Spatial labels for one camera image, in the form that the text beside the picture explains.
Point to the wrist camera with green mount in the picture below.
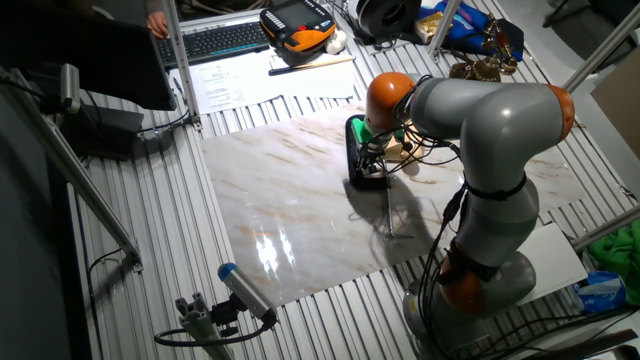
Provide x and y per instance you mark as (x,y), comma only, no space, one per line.
(362,131)

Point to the blue plastic package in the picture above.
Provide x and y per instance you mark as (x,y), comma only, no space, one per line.
(600,292)

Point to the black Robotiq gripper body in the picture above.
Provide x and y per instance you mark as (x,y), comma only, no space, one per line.
(370,159)

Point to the brown cardboard panel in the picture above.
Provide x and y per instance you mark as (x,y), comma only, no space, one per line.
(620,110)

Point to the person's sleeved forearm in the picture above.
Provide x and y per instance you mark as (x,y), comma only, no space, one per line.
(152,5)

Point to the black office chair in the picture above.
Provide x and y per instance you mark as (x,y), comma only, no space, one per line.
(615,30)

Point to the white round knob object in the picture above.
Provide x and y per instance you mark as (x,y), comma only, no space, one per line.
(336,42)

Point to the blue cloth bag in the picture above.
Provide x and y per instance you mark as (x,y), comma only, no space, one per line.
(470,25)

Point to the black monitor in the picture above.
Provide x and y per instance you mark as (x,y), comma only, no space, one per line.
(100,60)

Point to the black keyboard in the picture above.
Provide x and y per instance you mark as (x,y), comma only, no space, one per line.
(215,42)

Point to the silver cylinder device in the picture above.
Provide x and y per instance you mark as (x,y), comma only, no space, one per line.
(70,87)

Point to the black box device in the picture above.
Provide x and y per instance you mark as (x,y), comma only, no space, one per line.
(105,130)

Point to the long wooden stick black tip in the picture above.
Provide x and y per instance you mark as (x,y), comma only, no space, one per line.
(320,64)

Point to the printed paper sheet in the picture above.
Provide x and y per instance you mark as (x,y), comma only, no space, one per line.
(310,82)
(225,85)

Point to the marble pattern sheet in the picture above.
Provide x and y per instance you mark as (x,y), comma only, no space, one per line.
(280,200)

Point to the black C-clamp with steel screw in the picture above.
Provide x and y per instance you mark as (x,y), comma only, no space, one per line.
(351,165)

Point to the aluminium frame post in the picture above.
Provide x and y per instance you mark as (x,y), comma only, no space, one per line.
(445,27)
(610,226)
(600,55)
(179,60)
(75,175)

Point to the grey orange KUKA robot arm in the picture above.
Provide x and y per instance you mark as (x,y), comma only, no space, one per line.
(500,130)

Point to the orange black teach pendant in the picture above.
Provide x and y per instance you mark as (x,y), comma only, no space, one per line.
(295,20)

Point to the white flat board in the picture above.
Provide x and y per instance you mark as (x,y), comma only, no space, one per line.
(555,260)

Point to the green cloth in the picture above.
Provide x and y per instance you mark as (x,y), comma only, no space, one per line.
(617,255)

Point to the grey camera mount profile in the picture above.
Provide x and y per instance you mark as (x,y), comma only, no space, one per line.
(200,325)

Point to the beige rotary phone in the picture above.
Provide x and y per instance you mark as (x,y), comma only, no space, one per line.
(397,150)

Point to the gold foil packet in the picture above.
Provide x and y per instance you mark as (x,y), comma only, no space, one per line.
(427,27)

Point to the person's bare hand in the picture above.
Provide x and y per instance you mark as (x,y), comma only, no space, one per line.
(157,25)

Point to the black filament spool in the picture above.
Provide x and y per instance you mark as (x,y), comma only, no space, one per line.
(370,22)

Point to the silver camera with blue end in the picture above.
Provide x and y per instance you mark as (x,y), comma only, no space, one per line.
(245,290)

